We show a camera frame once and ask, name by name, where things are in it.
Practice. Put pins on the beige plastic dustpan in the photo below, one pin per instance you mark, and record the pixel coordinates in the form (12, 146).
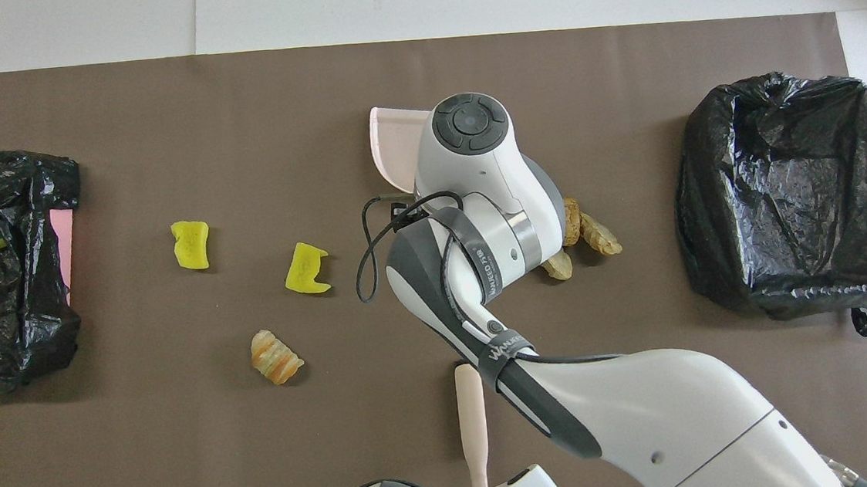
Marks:
(395, 146)

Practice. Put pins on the pale green foam piece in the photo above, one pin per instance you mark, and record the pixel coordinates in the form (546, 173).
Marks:
(559, 268)

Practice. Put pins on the notched yellow sponge piece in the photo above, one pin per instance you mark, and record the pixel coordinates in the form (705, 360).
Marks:
(306, 270)

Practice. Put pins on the brown cracked foam piece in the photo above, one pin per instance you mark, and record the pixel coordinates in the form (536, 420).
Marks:
(572, 221)

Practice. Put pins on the tan ridged foam piece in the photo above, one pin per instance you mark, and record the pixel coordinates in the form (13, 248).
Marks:
(601, 234)

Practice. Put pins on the orange striped sponge piece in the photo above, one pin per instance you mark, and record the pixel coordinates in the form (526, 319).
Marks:
(276, 356)

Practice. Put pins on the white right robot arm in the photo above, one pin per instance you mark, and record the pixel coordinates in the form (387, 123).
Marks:
(647, 405)

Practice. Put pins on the black trash bag bin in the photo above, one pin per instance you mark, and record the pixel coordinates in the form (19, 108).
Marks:
(768, 171)

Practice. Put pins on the brown paper table mat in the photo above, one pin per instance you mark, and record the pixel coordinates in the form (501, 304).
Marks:
(159, 102)

